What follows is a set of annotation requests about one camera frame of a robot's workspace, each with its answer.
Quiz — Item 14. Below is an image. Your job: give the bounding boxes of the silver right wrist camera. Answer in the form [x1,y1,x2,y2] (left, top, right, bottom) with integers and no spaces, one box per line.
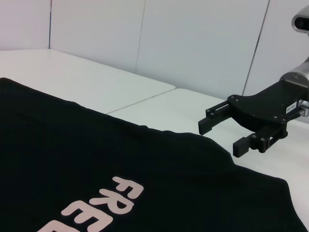
[291,5,309,33]

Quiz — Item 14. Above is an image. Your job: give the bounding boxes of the black shirt with FREE print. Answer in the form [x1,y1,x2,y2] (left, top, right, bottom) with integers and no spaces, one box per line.
[0,77,290,232]

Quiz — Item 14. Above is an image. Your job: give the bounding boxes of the right gripper cable with connector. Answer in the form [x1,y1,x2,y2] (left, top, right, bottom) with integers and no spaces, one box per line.
[298,99,309,118]

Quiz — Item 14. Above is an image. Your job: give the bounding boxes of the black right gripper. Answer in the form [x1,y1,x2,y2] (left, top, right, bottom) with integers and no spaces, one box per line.
[197,79,309,158]

